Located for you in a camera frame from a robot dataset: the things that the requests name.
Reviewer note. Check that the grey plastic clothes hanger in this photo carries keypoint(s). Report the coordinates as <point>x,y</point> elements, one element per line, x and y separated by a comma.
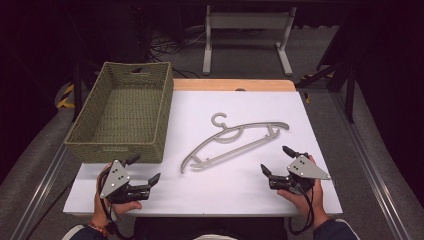
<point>230,136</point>

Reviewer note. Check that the yellow black floor tape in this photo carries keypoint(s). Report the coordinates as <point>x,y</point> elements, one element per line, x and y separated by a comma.
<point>66,100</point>

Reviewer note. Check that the black metal stand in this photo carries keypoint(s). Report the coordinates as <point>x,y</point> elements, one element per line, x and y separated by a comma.
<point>348,90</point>

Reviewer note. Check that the person's right hand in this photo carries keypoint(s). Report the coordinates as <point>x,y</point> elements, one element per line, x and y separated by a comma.
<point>305,203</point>

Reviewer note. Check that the grey metal stand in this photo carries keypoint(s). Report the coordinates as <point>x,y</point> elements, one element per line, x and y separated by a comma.
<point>248,20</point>

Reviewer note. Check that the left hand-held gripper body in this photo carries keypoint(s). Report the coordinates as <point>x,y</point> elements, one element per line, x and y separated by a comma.
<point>115,178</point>

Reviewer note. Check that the white table board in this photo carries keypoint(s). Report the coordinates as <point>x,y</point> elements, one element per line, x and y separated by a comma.
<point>240,190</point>

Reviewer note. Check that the person's left hand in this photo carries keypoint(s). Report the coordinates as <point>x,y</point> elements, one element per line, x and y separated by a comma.
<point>100,210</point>

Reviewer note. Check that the green woven basket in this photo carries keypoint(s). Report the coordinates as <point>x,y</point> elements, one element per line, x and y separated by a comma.
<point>126,113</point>

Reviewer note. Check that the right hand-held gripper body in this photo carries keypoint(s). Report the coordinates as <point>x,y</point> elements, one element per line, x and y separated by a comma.
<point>305,170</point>

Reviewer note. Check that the metal floor rail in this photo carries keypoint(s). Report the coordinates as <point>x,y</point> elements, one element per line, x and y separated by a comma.
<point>40,196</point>
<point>370,170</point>

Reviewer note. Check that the wooden table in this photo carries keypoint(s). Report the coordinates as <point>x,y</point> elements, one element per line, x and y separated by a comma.
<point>233,84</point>

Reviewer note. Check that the person's lap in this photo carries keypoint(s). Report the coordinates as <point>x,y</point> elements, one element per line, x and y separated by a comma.
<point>210,227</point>

